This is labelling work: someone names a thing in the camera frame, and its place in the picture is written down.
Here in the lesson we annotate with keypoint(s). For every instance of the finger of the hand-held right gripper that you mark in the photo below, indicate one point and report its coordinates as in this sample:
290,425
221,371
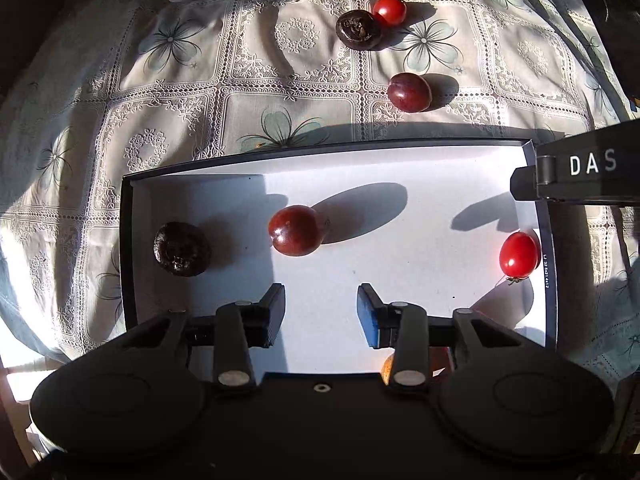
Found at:
524,182

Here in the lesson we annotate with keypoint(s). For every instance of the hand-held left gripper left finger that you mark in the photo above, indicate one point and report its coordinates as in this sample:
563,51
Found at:
272,310

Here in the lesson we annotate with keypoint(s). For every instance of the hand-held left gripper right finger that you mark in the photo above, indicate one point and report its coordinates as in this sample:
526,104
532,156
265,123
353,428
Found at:
366,315

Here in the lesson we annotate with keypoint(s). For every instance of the white box with dark rim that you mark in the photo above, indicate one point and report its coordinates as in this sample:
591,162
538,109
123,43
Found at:
390,270

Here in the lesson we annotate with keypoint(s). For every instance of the yellow orange round fruit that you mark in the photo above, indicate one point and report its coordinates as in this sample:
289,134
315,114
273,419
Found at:
386,370

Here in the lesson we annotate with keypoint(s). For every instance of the red cherry tomato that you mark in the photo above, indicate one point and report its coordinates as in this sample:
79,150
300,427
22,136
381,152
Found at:
389,11
520,255

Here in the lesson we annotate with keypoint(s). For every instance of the dark red plum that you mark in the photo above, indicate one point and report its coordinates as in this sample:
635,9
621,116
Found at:
296,230
409,92

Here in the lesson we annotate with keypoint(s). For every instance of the dark wrinkled passion fruit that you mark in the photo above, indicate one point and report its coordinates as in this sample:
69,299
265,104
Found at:
358,30
180,249

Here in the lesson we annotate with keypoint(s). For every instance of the dark furniture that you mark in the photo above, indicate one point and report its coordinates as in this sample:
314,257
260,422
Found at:
607,20

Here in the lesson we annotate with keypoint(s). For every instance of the floral lace tablecloth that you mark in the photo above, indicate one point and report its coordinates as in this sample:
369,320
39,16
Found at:
200,100

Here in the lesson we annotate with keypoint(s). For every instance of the wooden furniture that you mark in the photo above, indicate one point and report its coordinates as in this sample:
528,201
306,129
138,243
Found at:
12,435

